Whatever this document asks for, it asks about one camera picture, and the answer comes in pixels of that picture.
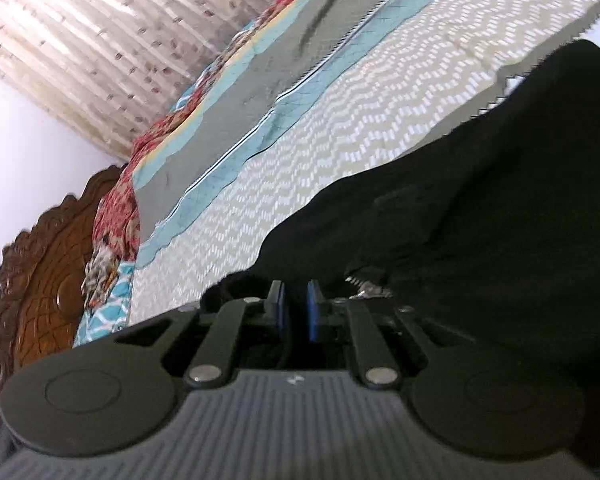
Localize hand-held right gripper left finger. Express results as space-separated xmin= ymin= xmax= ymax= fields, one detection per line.
xmin=115 ymin=280 xmax=292 ymax=392

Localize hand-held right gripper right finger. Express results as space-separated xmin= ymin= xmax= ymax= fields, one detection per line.
xmin=306 ymin=280 xmax=476 ymax=391

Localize black pants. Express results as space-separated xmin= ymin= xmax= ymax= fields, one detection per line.
xmin=200 ymin=39 xmax=600 ymax=468

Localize teal patterned cloth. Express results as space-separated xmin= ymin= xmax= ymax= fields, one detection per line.
xmin=72 ymin=260 xmax=137 ymax=348

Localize striped patterned bedspread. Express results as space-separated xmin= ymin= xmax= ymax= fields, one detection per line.
xmin=72 ymin=0 xmax=600 ymax=348

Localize red floral blanket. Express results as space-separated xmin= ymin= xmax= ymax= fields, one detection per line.
xmin=82 ymin=0 xmax=326 ymax=306

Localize carved wooden headboard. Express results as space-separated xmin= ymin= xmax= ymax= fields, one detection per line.
xmin=0 ymin=164 xmax=131 ymax=376

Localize beige patterned curtain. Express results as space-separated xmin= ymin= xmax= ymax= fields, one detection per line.
xmin=0 ymin=0 xmax=341 ymax=161

